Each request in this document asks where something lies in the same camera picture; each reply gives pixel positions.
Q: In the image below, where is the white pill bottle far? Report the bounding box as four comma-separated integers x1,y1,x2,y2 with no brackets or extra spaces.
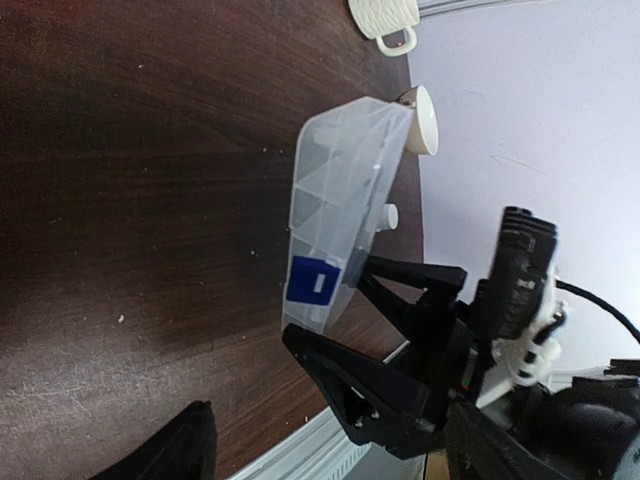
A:
376,203,399,232

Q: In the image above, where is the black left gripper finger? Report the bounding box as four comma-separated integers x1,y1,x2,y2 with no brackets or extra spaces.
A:
99,401,217,480

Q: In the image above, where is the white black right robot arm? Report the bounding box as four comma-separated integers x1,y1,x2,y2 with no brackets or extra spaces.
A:
282,247,639,479

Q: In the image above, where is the small white bowl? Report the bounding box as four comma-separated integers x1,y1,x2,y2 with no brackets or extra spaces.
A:
396,85,439,156

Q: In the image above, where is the clear plastic pill organizer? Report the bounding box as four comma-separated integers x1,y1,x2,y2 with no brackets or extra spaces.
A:
282,96,414,334

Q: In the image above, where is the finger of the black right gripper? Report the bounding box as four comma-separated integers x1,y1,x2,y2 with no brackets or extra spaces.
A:
357,253,469,351
282,323,430,458

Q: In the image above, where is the cream ribbed mug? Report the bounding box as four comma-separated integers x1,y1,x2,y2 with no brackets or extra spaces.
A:
347,0,420,58

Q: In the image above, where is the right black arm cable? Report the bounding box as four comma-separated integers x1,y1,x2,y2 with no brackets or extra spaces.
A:
554,279,640,346

